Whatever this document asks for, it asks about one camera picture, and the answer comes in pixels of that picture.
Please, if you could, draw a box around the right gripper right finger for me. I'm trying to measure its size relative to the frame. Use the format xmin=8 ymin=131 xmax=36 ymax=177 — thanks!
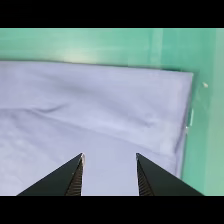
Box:
xmin=135 ymin=152 xmax=204 ymax=197

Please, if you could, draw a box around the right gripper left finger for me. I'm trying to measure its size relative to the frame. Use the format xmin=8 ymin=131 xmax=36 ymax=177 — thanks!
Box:
xmin=17 ymin=152 xmax=85 ymax=197

